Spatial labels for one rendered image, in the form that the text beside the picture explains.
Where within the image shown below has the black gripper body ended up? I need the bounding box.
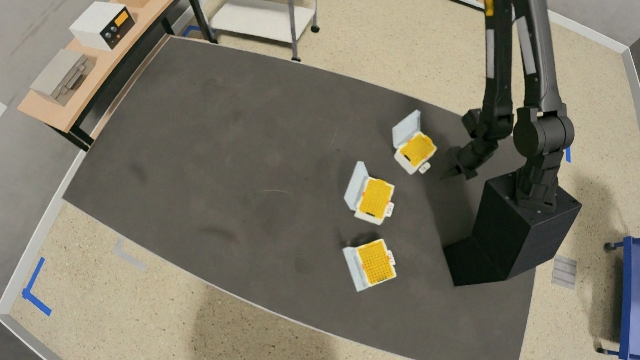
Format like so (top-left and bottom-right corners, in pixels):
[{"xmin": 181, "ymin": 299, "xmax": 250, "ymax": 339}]
[{"xmin": 444, "ymin": 142, "xmax": 483, "ymax": 181}]

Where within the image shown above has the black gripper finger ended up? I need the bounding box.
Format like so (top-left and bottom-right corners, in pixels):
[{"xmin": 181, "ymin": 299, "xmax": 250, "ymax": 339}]
[
  {"xmin": 439, "ymin": 161, "xmax": 453, "ymax": 180},
  {"xmin": 439, "ymin": 169, "xmax": 457, "ymax": 181}
]

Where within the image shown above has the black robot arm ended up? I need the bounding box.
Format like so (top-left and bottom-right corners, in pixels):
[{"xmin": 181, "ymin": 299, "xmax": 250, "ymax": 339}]
[{"xmin": 459, "ymin": 0, "xmax": 575, "ymax": 213}]

